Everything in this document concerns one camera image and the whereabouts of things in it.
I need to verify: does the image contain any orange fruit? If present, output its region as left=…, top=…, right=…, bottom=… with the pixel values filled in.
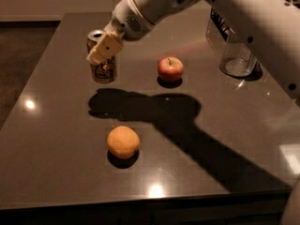
left=107, top=126, right=140, bottom=159

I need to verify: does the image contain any black wire basket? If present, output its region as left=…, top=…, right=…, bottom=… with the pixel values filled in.
left=210, top=8, right=231, bottom=41

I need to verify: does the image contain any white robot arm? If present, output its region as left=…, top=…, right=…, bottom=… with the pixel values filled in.
left=87, top=0, right=300, bottom=99

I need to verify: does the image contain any clear glass jar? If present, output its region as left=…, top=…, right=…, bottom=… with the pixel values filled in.
left=206, top=18, right=261, bottom=79

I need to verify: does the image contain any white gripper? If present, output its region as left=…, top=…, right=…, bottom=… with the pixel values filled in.
left=86, top=0, right=154, bottom=65

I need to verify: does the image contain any red apple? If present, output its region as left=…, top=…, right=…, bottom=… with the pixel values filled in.
left=157, top=56, right=184, bottom=83

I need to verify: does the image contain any orange soda can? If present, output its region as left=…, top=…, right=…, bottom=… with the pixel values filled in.
left=86, top=30, right=117, bottom=84

